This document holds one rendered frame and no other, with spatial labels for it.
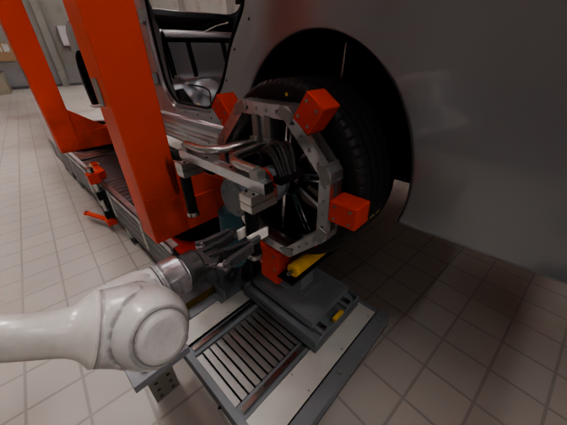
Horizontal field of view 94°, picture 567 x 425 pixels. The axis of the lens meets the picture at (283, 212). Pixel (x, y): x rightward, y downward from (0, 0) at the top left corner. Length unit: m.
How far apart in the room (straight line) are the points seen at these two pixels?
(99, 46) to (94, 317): 0.86
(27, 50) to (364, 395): 3.14
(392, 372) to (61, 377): 1.50
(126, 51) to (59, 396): 1.42
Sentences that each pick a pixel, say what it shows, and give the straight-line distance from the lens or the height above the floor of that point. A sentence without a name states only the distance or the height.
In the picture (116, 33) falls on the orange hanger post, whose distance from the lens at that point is 1.13.
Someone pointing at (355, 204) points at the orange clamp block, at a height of 0.88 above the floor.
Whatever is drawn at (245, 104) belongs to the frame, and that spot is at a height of 1.11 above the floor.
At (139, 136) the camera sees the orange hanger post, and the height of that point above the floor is 0.99.
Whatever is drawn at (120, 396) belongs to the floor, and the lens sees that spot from 1.54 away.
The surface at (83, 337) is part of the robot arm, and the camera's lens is 0.44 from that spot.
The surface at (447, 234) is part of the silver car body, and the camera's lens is 0.94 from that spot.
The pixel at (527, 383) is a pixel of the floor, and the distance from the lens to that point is 1.73.
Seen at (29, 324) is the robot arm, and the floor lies 0.97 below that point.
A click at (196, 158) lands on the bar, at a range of 0.87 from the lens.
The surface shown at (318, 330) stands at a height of 0.17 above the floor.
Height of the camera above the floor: 1.24
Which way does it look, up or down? 31 degrees down
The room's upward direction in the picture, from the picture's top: 1 degrees counter-clockwise
